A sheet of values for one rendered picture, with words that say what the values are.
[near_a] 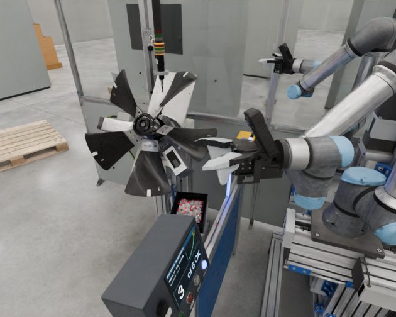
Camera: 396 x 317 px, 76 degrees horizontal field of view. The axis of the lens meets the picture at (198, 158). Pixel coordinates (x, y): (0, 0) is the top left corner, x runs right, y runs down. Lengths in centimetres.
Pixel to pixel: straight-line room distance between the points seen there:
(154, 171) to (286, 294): 112
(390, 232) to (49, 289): 207
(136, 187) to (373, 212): 94
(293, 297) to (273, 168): 133
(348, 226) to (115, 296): 77
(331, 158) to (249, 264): 163
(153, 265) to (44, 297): 170
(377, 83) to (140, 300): 73
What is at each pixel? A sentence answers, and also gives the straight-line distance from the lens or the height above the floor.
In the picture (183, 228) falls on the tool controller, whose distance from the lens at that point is 66.
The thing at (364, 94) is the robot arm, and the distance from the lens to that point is 78.
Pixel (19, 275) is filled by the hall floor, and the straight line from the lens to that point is 247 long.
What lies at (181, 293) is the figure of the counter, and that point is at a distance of 67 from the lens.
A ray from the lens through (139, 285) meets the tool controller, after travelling 58.
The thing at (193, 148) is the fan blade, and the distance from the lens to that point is 118.
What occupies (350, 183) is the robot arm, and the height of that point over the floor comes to 124.
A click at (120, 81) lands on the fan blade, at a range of 149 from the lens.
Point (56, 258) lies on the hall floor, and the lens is 244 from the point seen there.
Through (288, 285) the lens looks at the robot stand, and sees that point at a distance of 188.
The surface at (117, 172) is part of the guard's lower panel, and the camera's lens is 280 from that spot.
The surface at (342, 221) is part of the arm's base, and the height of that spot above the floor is 109.
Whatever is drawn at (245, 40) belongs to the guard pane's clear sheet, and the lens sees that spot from 179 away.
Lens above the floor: 173
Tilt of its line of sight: 32 degrees down
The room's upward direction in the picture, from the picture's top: straight up
